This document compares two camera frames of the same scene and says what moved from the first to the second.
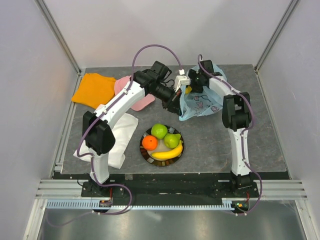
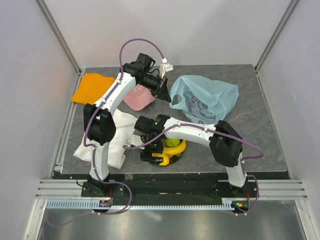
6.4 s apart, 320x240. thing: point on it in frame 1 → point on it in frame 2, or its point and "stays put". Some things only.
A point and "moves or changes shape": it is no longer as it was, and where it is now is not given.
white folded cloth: x=121 y=133 stays put
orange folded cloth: x=93 y=90 stays put
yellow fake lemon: x=188 y=90 → x=166 y=160
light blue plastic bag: x=195 y=104 moves or changes shape
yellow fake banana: x=173 y=154 moves or changes shape
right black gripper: x=192 y=74 → x=146 y=154
